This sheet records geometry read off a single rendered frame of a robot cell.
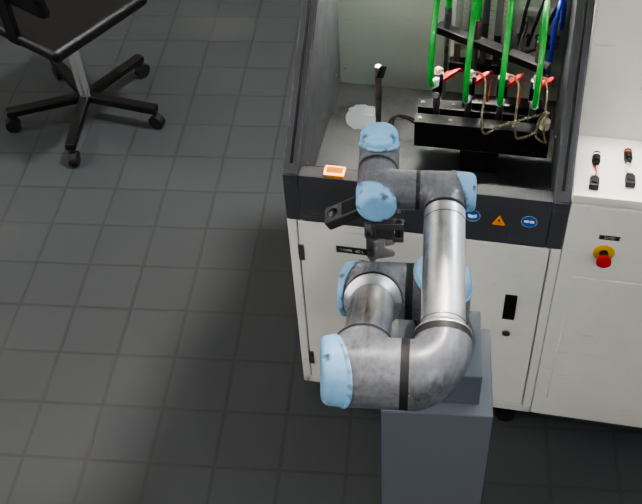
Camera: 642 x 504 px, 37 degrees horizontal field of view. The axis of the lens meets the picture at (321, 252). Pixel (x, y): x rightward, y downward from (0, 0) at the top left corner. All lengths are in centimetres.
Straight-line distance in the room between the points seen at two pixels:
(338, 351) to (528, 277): 109
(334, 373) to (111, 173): 254
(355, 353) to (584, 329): 125
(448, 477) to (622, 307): 66
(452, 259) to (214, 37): 307
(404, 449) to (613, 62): 103
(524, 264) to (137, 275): 156
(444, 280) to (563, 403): 139
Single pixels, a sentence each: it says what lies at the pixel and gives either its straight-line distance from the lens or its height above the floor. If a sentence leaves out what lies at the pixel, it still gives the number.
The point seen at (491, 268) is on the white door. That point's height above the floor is 69.
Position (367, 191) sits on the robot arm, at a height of 135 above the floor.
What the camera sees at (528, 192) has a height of 95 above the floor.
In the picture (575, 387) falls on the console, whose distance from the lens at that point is 289.
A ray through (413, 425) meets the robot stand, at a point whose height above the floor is 75.
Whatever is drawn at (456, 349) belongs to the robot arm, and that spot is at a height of 133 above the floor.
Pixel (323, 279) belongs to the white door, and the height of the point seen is 57.
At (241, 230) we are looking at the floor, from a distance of 360.
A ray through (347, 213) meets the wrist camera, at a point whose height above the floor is 118.
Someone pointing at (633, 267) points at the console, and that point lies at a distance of 249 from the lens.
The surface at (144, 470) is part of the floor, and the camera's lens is 303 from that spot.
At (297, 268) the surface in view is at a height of 60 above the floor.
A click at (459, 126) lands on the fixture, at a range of 247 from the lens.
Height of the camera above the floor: 255
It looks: 47 degrees down
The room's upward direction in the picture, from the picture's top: 4 degrees counter-clockwise
